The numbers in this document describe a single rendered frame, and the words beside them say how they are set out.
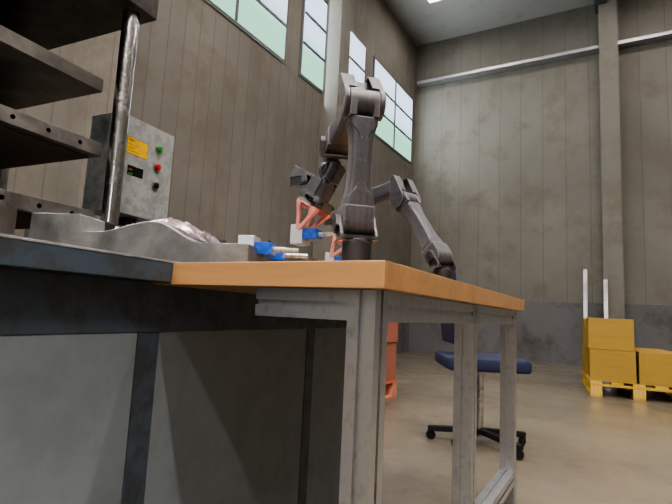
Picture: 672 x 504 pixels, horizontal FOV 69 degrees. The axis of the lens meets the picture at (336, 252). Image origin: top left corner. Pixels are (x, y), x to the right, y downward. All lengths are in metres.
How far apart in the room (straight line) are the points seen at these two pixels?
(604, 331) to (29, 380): 5.44
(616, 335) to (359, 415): 5.19
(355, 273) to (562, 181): 9.49
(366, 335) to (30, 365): 0.47
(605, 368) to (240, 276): 5.24
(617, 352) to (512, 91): 6.44
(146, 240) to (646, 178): 9.46
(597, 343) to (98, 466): 5.30
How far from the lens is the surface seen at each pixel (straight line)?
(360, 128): 1.07
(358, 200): 1.04
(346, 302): 0.72
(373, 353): 0.70
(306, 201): 1.30
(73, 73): 2.02
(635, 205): 9.95
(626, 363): 5.83
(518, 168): 10.28
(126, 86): 2.03
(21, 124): 1.83
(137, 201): 2.15
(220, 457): 1.18
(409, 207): 1.69
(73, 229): 1.20
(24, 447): 0.84
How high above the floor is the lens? 0.72
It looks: 7 degrees up
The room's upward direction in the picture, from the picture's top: 3 degrees clockwise
